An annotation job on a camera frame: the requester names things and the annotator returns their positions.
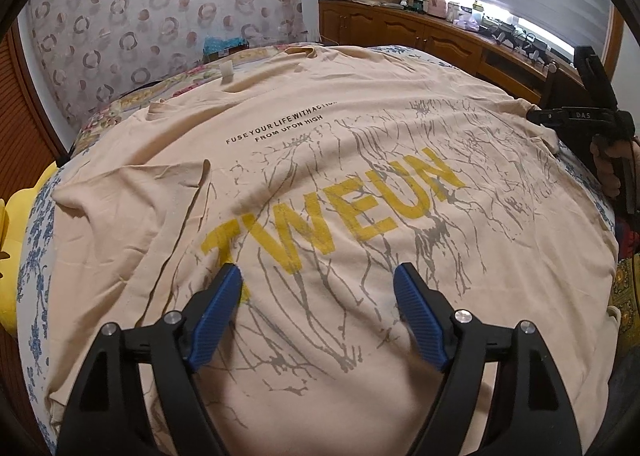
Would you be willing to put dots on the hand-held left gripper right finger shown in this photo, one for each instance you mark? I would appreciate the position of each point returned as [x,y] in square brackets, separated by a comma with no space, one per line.
[420,316]

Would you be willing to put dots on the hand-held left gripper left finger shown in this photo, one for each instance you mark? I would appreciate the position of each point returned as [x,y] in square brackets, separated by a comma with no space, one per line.
[220,306]

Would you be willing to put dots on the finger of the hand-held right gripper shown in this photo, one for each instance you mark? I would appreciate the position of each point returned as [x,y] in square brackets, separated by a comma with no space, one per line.
[575,116]
[595,76]

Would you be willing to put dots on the beige printed t-shirt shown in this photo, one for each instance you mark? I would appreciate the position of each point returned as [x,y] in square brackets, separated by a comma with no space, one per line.
[325,161]

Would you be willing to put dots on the person's right hand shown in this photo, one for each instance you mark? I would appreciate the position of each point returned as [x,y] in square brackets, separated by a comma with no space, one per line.
[606,166]

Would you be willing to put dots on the lilac plastic bag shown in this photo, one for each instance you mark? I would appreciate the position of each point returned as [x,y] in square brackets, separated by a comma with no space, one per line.
[471,24]

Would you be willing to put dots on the pink container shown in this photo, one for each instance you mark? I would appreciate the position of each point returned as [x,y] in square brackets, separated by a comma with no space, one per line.
[437,1]

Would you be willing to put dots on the white blue floral blanket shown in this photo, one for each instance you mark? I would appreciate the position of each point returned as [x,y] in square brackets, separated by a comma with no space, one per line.
[37,286]

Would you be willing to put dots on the wooden dresser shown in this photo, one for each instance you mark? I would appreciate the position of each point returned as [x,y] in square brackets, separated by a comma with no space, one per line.
[400,29]

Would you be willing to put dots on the yellow plush toy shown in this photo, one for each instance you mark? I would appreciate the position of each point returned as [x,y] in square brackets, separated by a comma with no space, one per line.
[20,216]

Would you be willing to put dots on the wooden louvered wardrobe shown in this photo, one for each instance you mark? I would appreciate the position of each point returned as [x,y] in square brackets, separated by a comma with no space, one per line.
[25,126]

